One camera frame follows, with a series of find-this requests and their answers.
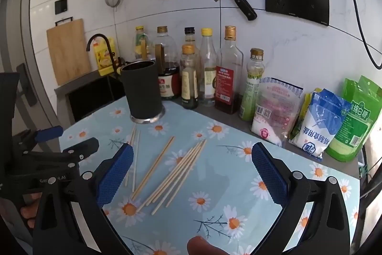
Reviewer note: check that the clear bottle yellow cap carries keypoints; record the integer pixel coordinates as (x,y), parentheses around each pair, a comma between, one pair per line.
(208,63)

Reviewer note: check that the person's right hand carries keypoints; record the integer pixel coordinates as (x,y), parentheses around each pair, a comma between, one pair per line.
(204,246)

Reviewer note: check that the wooden cutting board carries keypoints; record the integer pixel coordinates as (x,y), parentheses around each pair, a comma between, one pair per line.
(67,52)

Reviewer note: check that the pile of wooden chopsticks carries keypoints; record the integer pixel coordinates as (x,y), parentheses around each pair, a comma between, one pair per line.
(188,157)

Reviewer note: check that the black sink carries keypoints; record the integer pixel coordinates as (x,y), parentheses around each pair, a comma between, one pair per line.
(92,96)

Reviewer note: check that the yellow oil container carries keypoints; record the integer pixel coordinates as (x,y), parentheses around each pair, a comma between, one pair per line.
(103,59)

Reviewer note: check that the tall square red label bottle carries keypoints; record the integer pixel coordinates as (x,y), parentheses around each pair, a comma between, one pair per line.
(228,75)

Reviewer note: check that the clear bag white powder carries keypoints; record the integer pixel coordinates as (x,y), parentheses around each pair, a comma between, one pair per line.
(274,114)

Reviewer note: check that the black cylindrical utensil holder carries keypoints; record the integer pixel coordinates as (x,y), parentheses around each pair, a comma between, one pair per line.
(141,93)

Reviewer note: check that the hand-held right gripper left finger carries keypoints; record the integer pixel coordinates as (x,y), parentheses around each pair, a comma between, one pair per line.
(115,174)

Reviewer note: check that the green label bottle yellow cap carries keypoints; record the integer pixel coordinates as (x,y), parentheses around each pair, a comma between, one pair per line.
(139,44)

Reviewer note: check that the green sugar bag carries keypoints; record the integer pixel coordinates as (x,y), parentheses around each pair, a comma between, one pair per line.
(355,123)

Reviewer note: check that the black wall switch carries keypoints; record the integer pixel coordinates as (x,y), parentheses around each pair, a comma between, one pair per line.
(61,6)

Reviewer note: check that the small bottle orange cap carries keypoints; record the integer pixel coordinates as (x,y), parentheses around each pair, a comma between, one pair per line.
(189,78)

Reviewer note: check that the green plastic bottle gold cap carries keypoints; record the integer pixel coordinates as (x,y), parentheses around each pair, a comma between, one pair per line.
(252,87)

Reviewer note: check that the yellow bag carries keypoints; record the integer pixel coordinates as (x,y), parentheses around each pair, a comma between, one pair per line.
(305,113)

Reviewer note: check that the person's left hand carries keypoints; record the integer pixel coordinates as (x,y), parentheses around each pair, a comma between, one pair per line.
(29,210)

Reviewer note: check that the black cap glass bottle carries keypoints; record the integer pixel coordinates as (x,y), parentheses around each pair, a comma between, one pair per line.
(191,35)

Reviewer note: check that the black faucet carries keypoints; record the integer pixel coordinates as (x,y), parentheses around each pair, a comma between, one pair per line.
(103,37)

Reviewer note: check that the blue and white salt bag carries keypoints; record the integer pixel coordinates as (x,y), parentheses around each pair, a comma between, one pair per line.
(320,126)

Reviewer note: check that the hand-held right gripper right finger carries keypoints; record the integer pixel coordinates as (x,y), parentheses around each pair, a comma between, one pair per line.
(270,177)

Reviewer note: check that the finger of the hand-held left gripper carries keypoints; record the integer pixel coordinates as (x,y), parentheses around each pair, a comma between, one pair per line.
(83,147)
(49,134)

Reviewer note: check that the large soy sauce bottle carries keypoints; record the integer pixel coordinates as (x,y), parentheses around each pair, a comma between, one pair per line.
(168,63)

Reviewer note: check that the black wall-mounted rack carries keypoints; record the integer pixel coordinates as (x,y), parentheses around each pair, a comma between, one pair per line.
(297,2)

